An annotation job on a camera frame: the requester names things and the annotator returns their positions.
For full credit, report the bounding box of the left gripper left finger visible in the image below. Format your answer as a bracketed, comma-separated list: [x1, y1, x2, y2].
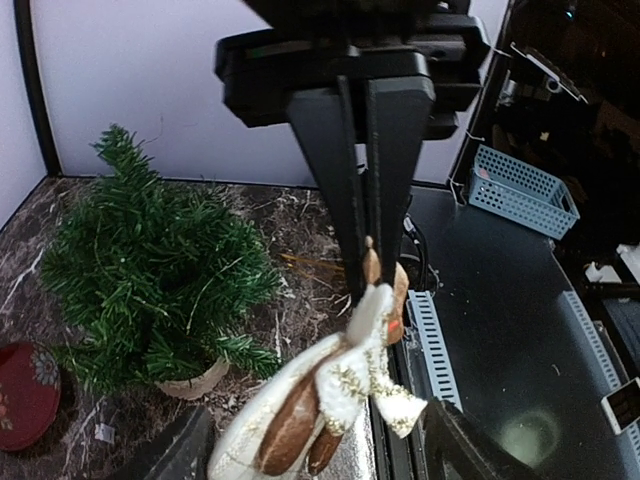
[286, 76, 365, 295]

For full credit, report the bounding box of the small potted christmas tree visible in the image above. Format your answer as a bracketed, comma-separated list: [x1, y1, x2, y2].
[41, 124, 280, 394]

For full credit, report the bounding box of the blue plastic basket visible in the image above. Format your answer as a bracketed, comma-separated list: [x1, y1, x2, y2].
[469, 145, 580, 240]

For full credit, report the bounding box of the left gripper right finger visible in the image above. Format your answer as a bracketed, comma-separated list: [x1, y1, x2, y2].
[366, 76, 435, 265]

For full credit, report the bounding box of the right black frame post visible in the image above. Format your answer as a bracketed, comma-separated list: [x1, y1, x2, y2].
[13, 0, 63, 178]

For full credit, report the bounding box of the red floral plate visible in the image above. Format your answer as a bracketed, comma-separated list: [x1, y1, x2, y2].
[1, 341, 61, 452]

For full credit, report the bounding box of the white cable duct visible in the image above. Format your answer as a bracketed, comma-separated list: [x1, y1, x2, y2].
[408, 290, 463, 411]

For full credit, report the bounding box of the knit doll ornament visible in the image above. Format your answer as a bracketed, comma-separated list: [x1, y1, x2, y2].
[206, 238, 428, 479]

